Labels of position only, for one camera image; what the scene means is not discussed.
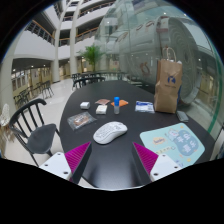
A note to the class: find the white perforated computer mouse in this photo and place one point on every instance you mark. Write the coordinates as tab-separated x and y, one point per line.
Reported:
110	132

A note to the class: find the clear bag with cookie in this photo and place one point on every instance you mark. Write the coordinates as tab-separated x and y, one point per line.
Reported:
81	120

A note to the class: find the group of black chairs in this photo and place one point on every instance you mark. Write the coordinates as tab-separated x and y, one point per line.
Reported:
43	88

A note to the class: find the small blue-capped bottle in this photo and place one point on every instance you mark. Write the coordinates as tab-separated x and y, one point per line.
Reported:
116	106

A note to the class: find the brown paper bag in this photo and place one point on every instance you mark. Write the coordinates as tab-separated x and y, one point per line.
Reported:
167	90

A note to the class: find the cream rectangular box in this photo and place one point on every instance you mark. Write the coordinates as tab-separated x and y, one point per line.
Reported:
101	109

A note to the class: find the white and blue plastic packet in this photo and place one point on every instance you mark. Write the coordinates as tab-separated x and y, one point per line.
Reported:
144	107

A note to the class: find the orange flat cloth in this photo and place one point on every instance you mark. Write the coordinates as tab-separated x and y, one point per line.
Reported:
123	103

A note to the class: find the black spindle-back chair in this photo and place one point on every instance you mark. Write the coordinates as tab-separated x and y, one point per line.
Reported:
88	80
40	138

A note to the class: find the small white box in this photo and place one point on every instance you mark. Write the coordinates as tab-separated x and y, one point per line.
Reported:
85	105

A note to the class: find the green potted palm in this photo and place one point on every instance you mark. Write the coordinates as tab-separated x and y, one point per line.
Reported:
91	55

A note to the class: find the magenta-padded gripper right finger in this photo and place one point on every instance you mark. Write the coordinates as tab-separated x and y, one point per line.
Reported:
160	165

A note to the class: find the light blue printed mouse pad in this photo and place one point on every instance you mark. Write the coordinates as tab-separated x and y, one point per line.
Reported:
180	143

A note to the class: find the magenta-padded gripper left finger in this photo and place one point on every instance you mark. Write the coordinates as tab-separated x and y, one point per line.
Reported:
63	165

